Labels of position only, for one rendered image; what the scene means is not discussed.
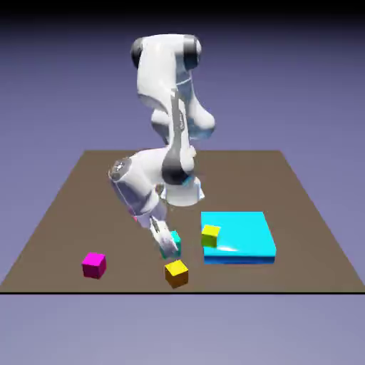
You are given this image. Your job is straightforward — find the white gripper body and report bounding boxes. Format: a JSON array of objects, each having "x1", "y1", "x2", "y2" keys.
[{"x1": 149, "y1": 215, "x2": 180, "y2": 257}]

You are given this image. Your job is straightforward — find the small teal cube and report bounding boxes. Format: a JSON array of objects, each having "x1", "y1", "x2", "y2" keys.
[{"x1": 158, "y1": 230, "x2": 183, "y2": 260}]

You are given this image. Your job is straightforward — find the small orange cube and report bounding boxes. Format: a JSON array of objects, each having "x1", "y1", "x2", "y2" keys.
[{"x1": 164, "y1": 259, "x2": 190, "y2": 289}]

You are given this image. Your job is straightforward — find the small yellow-green cube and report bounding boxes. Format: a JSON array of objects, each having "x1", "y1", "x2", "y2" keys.
[{"x1": 200, "y1": 224, "x2": 221, "y2": 248}]

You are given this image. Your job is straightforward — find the small magenta cube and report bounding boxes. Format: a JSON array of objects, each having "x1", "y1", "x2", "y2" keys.
[{"x1": 81, "y1": 252, "x2": 107, "y2": 280}]

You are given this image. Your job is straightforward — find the large cyan box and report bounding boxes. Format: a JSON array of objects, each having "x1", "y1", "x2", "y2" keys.
[{"x1": 200, "y1": 210, "x2": 277, "y2": 265}]

